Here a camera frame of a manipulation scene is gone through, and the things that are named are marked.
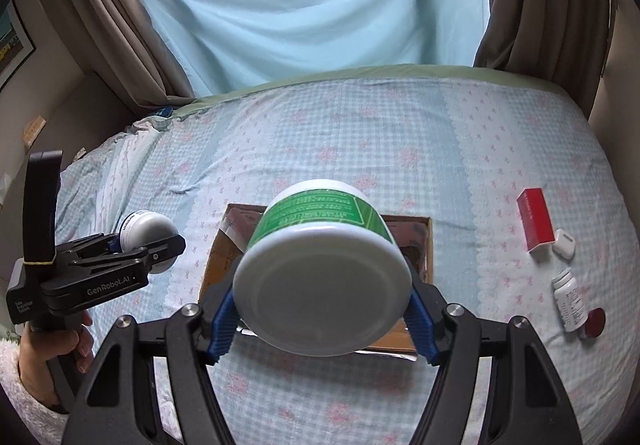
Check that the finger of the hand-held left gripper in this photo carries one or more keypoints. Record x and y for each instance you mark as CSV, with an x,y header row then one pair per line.
x,y
100,242
157,252

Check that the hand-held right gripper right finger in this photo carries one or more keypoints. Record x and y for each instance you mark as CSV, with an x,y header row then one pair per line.
x,y
423,331

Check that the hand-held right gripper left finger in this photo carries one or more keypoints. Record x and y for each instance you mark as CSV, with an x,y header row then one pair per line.
x,y
223,327

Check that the small white round bottle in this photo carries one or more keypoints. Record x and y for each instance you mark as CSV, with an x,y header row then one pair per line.
x,y
150,227

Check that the cardboard box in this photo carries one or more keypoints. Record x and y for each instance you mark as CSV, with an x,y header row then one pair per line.
x,y
220,267

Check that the white jar with green label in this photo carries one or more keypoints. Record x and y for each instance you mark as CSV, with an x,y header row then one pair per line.
x,y
322,285

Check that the person's left forearm white sleeve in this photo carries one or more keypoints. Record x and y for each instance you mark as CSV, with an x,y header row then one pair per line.
x,y
25,415

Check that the person's left hand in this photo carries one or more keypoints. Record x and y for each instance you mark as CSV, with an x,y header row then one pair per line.
x,y
50,355

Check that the white pill bottle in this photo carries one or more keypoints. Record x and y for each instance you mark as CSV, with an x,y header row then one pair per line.
x,y
570,300

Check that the red carton box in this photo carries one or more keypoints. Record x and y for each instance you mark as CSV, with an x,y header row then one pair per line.
x,y
535,217

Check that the white earbuds case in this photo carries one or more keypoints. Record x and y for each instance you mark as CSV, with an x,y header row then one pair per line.
x,y
563,242

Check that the red round cap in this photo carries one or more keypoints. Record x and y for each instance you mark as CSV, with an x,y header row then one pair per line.
x,y
595,322

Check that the blue checked floral bedspread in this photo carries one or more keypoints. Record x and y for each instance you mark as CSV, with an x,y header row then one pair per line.
x,y
350,135

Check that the brown curtain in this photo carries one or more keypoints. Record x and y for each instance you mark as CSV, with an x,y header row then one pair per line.
x,y
540,0
115,25

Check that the green mattress sheet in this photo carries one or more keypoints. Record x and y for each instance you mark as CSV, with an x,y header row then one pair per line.
x,y
310,77

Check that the light blue hanging sheet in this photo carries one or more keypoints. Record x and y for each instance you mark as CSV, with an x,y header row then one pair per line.
x,y
300,5

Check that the small wooden wall item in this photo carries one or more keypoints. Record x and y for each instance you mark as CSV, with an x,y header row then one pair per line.
x,y
33,130

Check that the framed wall picture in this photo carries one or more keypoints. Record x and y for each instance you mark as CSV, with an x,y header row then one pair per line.
x,y
12,50

